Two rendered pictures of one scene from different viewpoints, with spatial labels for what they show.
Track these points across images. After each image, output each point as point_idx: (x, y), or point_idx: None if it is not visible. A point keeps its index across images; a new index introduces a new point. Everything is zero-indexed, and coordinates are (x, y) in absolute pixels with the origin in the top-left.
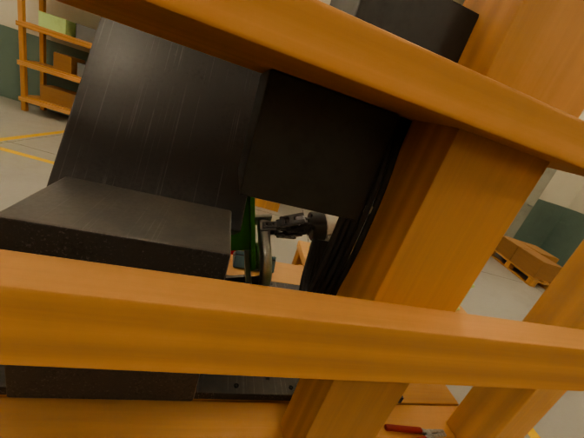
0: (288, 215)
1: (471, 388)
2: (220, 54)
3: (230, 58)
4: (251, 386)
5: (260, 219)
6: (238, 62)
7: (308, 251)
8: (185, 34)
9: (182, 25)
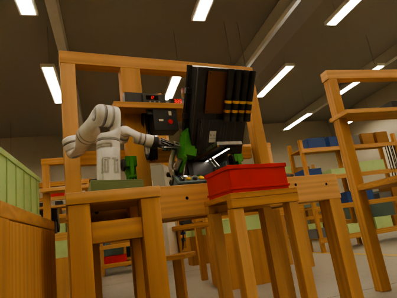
0: (166, 139)
1: (81, 191)
2: (181, 112)
3: (179, 112)
4: None
5: (177, 143)
6: (179, 111)
7: (157, 147)
8: (181, 116)
9: (178, 119)
